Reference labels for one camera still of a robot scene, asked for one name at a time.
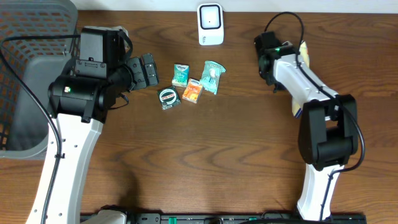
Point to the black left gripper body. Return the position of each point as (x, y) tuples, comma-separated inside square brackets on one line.
[(136, 73)]

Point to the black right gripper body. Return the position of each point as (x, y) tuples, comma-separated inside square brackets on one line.
[(277, 85)]

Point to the green tissue pack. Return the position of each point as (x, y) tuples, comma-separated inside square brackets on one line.
[(181, 75)]

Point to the black round-logo packet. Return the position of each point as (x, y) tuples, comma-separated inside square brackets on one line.
[(168, 97)]

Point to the yellow snack bag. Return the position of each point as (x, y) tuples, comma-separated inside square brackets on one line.
[(296, 109)]

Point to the orange tissue pack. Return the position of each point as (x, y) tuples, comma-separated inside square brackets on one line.
[(193, 91)]

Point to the teal packet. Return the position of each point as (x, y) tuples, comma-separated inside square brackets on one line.
[(211, 76)]

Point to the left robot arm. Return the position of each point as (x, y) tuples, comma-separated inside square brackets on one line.
[(79, 101)]

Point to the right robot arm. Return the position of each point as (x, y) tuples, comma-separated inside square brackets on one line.
[(327, 135)]

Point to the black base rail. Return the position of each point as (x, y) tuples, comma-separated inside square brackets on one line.
[(112, 216)]

